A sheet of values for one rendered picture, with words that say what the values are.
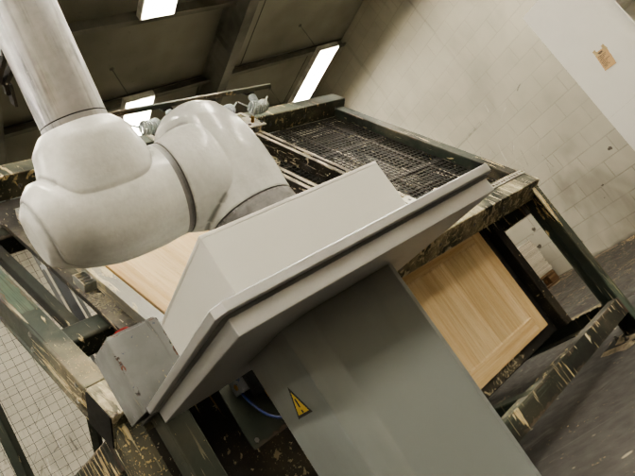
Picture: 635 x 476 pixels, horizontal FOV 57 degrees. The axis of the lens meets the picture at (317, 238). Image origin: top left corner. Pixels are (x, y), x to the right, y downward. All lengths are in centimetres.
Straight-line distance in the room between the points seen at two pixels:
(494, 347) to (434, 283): 35
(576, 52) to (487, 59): 227
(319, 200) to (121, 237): 29
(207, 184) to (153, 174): 8
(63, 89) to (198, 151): 21
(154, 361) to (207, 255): 54
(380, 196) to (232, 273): 28
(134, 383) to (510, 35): 624
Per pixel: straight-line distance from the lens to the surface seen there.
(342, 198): 86
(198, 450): 128
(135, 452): 145
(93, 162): 88
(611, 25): 496
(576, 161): 695
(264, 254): 77
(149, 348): 128
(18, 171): 245
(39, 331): 169
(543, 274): 712
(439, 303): 242
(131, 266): 195
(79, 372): 154
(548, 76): 687
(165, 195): 89
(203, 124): 97
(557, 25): 514
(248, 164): 94
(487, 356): 247
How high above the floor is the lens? 63
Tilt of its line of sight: 11 degrees up
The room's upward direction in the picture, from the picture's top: 34 degrees counter-clockwise
